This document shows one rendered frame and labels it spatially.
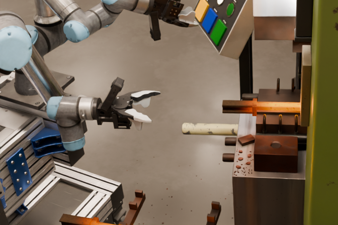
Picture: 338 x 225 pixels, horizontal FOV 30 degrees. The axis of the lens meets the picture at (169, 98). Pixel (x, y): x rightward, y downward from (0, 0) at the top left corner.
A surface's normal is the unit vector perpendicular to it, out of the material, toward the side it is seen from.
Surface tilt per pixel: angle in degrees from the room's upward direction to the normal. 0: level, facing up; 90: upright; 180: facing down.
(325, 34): 90
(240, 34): 90
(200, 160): 0
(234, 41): 90
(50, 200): 0
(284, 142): 0
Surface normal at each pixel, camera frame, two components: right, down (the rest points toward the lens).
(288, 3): -0.16, 0.58
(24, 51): 0.41, 0.41
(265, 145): -0.09, -0.82
